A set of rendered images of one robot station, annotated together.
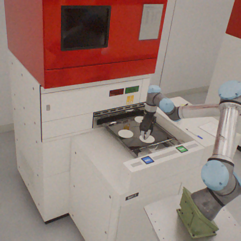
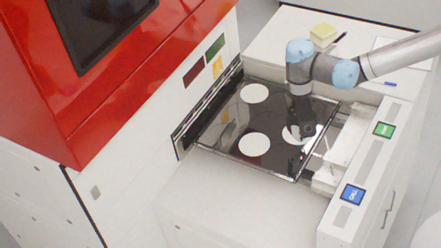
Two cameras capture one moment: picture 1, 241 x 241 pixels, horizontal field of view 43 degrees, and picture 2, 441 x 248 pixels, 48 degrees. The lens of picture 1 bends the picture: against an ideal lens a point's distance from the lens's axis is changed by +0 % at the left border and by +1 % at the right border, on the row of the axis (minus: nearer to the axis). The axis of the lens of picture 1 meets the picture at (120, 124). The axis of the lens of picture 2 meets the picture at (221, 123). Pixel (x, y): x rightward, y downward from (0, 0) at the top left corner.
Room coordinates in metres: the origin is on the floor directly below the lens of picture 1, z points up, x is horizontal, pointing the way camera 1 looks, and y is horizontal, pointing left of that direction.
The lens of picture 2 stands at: (0.74, 0.34, 2.10)
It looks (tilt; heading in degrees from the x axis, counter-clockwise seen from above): 46 degrees down; 344
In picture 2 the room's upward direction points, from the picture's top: 10 degrees counter-clockwise
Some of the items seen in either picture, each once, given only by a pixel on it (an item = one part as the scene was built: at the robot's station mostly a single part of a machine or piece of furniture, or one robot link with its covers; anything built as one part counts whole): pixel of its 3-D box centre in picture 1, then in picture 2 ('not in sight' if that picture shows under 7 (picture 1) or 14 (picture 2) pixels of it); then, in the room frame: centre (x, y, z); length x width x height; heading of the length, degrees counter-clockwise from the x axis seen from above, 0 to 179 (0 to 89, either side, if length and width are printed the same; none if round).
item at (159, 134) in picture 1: (138, 130); (267, 122); (1.79, -0.12, 0.90); 0.34 x 0.34 x 0.01; 36
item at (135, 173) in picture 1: (163, 164); (367, 175); (1.46, -0.28, 0.89); 0.55 x 0.09 x 0.14; 126
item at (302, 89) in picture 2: (150, 106); (298, 83); (1.66, -0.17, 1.16); 0.08 x 0.08 x 0.05
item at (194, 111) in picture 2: (120, 108); (208, 94); (1.96, 0.02, 0.96); 0.44 x 0.01 x 0.02; 126
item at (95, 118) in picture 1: (119, 116); (211, 108); (1.95, 0.02, 0.89); 0.44 x 0.02 x 0.10; 126
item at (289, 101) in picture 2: (149, 117); (299, 101); (1.67, -0.17, 1.08); 0.09 x 0.08 x 0.12; 161
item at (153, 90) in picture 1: (153, 95); (300, 60); (1.66, -0.17, 1.24); 0.09 x 0.08 x 0.11; 34
